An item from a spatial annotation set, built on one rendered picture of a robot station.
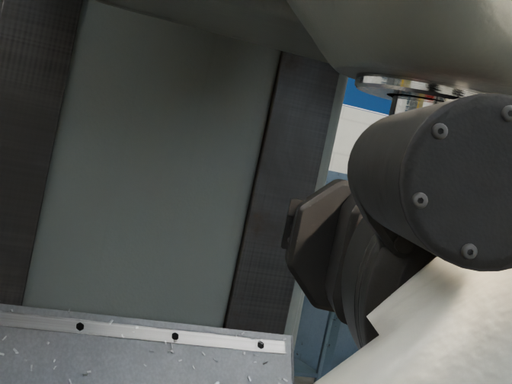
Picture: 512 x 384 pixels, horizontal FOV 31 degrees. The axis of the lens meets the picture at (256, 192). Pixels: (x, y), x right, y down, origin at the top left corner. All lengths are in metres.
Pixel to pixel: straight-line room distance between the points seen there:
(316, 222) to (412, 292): 0.16
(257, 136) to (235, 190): 0.05
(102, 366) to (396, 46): 0.47
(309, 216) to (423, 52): 0.08
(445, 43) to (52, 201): 0.45
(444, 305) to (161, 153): 0.59
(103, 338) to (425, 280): 0.56
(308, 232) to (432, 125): 0.21
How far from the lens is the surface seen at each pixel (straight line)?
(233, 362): 0.82
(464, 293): 0.21
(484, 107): 0.18
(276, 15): 0.53
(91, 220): 0.77
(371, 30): 0.39
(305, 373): 4.55
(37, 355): 0.76
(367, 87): 0.43
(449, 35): 0.37
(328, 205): 0.38
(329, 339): 3.21
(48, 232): 0.76
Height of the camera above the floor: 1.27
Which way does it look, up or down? 3 degrees down
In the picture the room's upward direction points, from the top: 12 degrees clockwise
